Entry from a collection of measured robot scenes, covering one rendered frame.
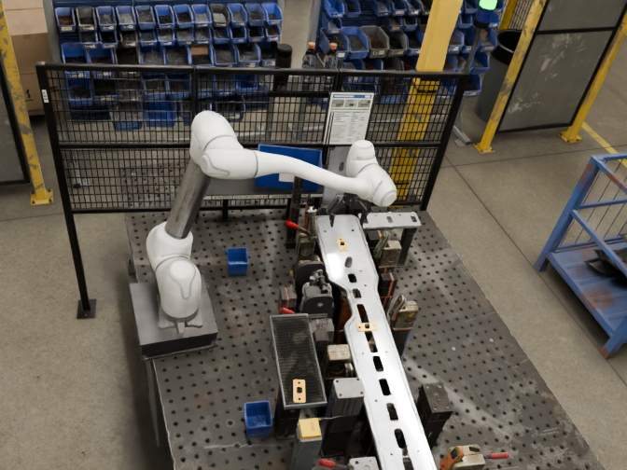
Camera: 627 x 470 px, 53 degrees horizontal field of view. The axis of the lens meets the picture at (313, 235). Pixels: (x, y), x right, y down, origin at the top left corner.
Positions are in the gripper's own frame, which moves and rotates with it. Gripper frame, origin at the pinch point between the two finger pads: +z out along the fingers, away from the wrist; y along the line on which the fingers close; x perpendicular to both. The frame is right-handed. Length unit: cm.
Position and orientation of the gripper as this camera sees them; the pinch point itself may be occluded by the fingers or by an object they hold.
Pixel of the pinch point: (346, 222)
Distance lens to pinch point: 270.3
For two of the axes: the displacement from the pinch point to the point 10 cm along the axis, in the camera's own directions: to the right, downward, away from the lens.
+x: -1.8, -6.9, 7.0
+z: -1.2, 7.2, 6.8
